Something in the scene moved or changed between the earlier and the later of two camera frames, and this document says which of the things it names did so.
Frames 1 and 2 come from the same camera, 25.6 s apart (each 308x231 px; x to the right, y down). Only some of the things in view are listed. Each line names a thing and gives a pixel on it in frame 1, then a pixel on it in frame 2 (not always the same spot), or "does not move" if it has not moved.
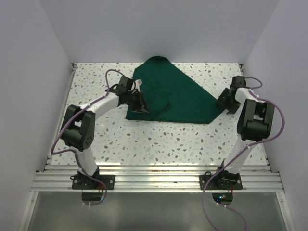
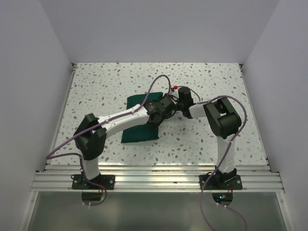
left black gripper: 138,108 → 158,123
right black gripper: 232,109 → 170,113
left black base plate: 85,182 does not move
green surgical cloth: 171,96 → 146,131
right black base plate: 213,185 does not move
